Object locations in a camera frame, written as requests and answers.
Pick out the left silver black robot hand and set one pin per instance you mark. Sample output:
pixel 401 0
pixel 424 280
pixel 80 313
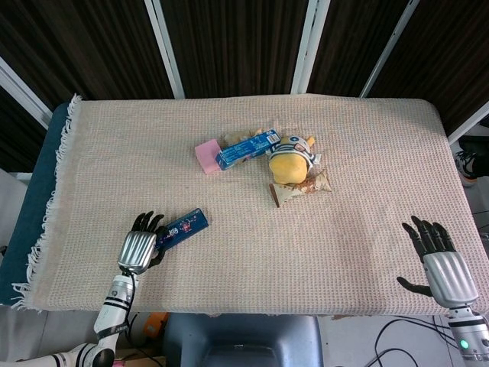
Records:
pixel 137 250

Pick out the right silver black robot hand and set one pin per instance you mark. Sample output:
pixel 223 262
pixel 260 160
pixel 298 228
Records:
pixel 451 281

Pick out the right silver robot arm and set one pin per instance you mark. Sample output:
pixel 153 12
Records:
pixel 466 332

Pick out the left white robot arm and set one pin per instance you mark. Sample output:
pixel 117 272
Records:
pixel 114 306

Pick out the brown cardboard box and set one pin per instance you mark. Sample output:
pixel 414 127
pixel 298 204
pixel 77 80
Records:
pixel 145 361

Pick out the blue toothpaste box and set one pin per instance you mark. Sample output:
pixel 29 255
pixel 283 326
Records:
pixel 244 150

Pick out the orange device under table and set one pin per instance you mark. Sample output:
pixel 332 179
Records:
pixel 154 329

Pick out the beige woven fringed tablecloth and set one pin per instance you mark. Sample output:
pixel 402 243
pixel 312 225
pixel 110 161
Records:
pixel 344 248

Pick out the white black sneaker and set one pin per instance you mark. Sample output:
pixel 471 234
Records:
pixel 466 168

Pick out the pink rectangular block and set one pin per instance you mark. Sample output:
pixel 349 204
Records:
pixel 208 156

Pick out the grey-blue plastic chair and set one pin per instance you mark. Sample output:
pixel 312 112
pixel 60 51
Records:
pixel 244 336

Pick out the beige crumpled wrapper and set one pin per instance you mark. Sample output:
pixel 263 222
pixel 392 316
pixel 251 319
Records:
pixel 235 137

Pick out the brown patterned cone packet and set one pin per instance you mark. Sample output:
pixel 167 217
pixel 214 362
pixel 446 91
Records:
pixel 286 194

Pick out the yellow plush toy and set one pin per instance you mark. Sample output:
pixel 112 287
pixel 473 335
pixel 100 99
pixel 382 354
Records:
pixel 288 168

